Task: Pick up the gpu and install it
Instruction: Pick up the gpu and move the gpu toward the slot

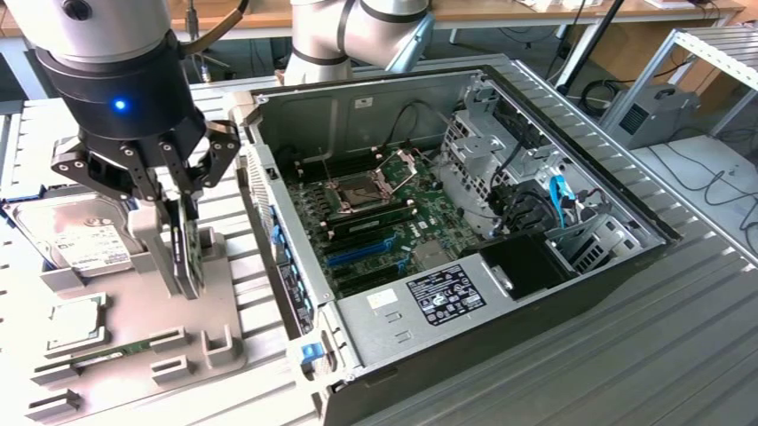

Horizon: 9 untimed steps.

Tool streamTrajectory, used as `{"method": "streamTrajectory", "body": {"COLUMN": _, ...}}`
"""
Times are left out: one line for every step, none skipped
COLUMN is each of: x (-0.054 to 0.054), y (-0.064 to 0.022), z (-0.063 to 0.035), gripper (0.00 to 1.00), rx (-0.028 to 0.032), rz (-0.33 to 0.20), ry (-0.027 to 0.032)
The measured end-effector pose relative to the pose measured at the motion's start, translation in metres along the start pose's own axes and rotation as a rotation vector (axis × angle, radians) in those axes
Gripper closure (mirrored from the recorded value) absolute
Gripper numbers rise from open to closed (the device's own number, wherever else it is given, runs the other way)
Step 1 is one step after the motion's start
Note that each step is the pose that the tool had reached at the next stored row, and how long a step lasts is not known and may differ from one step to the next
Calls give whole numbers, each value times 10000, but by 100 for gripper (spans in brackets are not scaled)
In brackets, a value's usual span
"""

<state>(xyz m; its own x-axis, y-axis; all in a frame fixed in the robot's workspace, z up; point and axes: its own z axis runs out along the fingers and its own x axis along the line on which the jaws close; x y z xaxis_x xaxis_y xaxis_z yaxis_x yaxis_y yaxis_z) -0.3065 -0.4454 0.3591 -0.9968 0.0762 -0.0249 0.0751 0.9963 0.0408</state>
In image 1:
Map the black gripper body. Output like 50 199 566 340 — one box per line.
34 29 208 144

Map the black graphics card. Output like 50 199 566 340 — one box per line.
158 194 206 301

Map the hard disk in blue carrier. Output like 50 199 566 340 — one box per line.
0 179 147 279

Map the open black PC case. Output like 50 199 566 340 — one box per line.
222 64 683 426

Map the CPU socket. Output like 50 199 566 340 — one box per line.
322 170 398 214

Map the wooden desk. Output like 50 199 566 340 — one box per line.
0 6 295 43
430 0 749 88

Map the installed RAM stick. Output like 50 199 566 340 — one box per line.
328 211 419 236

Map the silver socket cover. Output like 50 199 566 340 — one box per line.
370 148 426 193

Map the blue expansion slot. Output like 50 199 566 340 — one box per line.
323 237 397 267

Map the grey parts rack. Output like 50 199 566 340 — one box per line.
23 207 250 422

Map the silver CPU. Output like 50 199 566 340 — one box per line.
47 304 102 351

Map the green motherboard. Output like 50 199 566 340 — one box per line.
283 146 493 298

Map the green RAM stick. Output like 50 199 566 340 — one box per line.
35 337 156 373

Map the silver chipset heatsink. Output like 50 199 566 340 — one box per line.
413 242 451 267

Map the silver drive cage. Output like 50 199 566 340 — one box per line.
441 73 570 232

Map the silver power supply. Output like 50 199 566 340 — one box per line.
331 260 517 372

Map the silver disk bay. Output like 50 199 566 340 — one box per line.
543 212 647 279

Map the black tripod pole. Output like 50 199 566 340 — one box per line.
555 0 626 97

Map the grey controller box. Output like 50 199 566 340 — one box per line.
602 83 703 150

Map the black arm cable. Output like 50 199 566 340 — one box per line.
176 0 250 57

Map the black looped wire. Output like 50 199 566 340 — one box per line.
383 101 446 150

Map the black wire bundle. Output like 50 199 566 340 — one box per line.
489 132 562 236

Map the blue wire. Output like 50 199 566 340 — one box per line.
549 174 579 232

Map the aluminium frame shelf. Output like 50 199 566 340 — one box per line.
601 24 758 138

